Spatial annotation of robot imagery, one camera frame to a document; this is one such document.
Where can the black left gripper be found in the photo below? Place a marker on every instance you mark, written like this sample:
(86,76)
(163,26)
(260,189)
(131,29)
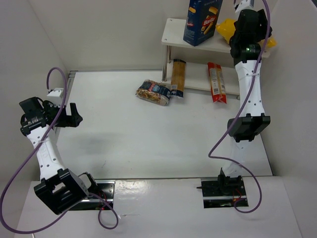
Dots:
(68,117)

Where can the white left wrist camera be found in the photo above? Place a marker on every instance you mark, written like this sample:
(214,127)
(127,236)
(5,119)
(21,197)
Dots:
(56,96)

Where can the white two-tier shelf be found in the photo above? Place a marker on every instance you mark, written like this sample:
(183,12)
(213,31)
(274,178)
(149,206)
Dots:
(214,50)

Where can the red spaghetti bag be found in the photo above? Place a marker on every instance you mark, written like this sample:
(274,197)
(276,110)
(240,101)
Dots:
(218,92)

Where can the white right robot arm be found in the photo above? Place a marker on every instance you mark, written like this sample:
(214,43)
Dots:
(252,119)

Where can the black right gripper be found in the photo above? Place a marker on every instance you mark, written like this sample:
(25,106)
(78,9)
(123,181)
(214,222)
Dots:
(262,19)

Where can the clear spaghetti bag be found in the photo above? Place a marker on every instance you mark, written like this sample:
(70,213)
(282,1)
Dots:
(178,78)

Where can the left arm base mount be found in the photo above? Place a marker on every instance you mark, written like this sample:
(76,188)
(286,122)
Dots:
(105,191)

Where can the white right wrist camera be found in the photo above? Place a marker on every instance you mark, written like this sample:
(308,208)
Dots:
(242,5)

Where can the blue fusilli pasta bag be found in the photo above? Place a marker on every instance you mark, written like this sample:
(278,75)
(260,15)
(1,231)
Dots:
(154,92)

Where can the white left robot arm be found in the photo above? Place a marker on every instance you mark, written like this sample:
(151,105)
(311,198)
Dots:
(59,189)

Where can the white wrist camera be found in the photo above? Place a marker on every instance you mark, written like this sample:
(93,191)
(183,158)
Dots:
(56,96)
(242,5)

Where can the blue Barilla pasta box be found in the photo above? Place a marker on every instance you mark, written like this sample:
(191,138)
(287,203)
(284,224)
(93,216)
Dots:
(201,20)

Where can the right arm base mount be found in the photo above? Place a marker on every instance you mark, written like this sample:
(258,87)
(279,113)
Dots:
(223,192)

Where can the yellow pasta bag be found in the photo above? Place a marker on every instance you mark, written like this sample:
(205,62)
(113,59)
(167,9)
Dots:
(226,29)

